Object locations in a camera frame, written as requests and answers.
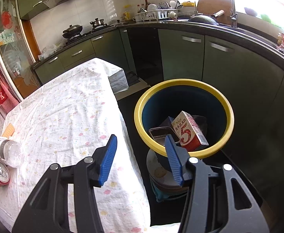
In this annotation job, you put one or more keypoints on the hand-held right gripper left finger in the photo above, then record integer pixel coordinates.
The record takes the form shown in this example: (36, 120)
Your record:
(108, 160)

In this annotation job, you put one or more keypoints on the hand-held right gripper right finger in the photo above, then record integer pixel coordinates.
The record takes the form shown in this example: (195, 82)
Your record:
(174, 160)

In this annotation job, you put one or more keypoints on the red and white carton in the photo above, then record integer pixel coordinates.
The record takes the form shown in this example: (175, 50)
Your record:
(190, 133)

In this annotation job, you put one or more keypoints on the purple box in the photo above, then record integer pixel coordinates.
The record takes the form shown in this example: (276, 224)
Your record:
(167, 122)

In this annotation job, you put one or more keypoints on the blue bin with yellow rim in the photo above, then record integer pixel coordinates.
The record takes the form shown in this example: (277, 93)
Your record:
(138, 116)

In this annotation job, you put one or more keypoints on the clear plastic bottle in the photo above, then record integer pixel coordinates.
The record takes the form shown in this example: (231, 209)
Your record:
(8, 150)

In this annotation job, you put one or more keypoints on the orange ridged foam sleeve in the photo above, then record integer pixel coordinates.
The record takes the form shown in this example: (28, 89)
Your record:
(8, 130)

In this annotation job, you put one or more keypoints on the white round stand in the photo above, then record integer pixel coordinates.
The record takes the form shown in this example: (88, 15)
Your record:
(156, 172)

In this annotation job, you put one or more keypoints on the grey rectangular tray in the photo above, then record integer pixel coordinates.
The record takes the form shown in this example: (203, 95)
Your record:
(163, 132)

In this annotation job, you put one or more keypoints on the table with floral cloth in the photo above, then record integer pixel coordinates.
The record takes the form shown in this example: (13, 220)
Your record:
(71, 114)

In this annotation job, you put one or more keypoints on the green lower cabinets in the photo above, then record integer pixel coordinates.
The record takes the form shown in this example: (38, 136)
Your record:
(180, 53)

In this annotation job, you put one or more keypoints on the clear plastic bag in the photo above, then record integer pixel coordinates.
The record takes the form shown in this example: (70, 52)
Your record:
(48, 52)

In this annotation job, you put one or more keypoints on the red checkered apron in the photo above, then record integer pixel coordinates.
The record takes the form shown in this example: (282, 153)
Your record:
(1, 89)

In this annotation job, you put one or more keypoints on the gas stove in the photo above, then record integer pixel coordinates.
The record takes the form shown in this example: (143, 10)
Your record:
(88, 32)

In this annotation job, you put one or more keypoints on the black wok with lid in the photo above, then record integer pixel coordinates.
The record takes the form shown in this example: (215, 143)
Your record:
(72, 31)

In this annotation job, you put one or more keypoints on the small steel pot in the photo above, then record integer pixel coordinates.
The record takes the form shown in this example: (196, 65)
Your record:
(98, 23)

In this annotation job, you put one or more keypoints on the frosted glass sliding door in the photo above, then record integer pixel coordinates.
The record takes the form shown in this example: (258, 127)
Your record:
(13, 53)

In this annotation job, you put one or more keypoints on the white dish rack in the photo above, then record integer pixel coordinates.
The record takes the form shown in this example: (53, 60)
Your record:
(156, 14)

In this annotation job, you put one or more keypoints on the yellow oil bottle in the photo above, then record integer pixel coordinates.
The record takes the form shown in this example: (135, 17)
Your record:
(126, 14)

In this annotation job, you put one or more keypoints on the steel sink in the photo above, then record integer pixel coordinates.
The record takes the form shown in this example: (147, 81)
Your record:
(253, 32)

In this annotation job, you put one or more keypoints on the dark sauce bottles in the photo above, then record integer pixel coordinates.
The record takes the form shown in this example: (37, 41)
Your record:
(143, 6)

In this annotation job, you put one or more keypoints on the wooden cutting board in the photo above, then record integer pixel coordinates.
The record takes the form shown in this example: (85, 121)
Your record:
(214, 4)

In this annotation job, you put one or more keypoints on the steel faucet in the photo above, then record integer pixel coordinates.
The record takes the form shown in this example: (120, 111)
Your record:
(233, 9)

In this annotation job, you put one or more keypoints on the blue bowl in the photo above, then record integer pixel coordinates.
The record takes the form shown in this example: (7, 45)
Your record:
(250, 11)

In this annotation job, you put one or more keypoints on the green plastic item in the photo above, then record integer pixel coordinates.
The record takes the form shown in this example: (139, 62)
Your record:
(265, 17)

